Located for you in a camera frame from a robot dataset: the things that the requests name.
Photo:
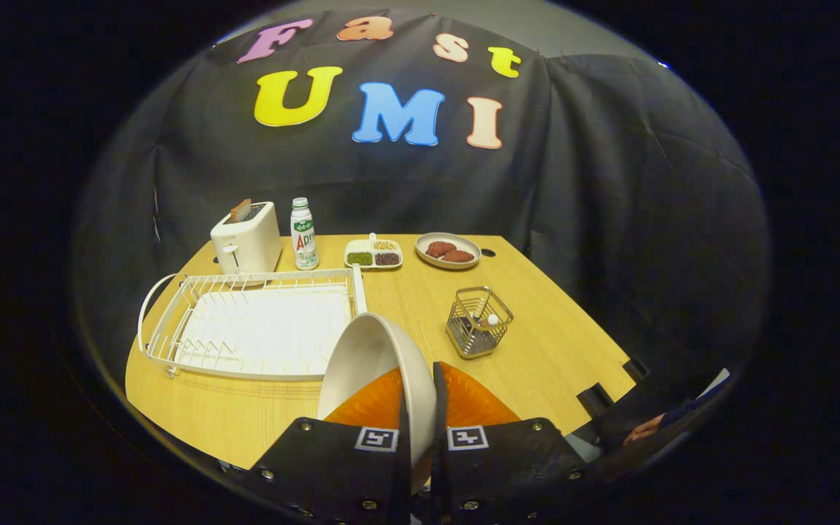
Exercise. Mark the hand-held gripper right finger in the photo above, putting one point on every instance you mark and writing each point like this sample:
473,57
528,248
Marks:
440,437

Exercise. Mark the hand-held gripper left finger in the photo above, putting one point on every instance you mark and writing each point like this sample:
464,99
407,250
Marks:
332,467

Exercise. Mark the spoon with white ball end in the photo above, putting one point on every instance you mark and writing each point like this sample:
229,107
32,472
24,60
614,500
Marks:
493,319

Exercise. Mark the beige plate with meat patties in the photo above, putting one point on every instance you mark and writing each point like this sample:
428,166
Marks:
464,240

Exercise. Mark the white divided dish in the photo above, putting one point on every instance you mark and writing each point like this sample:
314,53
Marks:
362,246

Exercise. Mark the brown meat patty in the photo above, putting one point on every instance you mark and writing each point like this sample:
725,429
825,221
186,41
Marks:
460,256
439,249

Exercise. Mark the pile of dark red beans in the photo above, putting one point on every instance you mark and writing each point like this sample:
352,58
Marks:
388,259

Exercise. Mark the pile of green beans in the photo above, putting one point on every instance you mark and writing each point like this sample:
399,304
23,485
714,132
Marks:
360,259

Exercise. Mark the pile of yellow beans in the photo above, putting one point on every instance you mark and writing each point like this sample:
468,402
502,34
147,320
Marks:
385,245

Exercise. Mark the white green label drink bottle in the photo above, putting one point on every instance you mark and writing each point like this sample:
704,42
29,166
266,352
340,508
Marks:
304,237

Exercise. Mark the white toaster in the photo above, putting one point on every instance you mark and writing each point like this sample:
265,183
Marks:
252,244

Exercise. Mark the black backdrop cloth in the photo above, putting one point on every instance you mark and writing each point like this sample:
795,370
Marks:
391,182

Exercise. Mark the toasted bread slice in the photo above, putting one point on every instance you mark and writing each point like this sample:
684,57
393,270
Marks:
240,210

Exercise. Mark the black table edge bracket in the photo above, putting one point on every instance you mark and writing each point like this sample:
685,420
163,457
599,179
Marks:
636,368
595,399

